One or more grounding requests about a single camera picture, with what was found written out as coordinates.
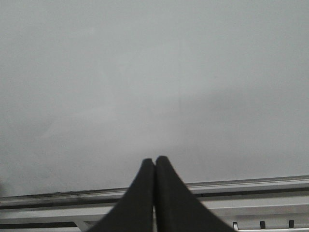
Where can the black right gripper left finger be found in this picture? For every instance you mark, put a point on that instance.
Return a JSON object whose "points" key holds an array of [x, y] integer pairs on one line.
{"points": [[134, 211]]}

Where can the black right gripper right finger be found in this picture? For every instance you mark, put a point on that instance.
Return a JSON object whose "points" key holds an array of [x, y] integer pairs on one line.
{"points": [[176, 208]]}

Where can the white metal pegboard frame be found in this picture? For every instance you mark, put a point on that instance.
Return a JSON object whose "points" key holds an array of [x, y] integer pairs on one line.
{"points": [[274, 218]]}

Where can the white whiteboard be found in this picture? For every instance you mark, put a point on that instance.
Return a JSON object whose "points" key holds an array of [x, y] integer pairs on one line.
{"points": [[89, 88]]}

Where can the aluminium whiteboard tray rail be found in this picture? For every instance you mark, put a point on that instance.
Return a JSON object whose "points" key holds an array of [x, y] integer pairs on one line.
{"points": [[200, 189]]}

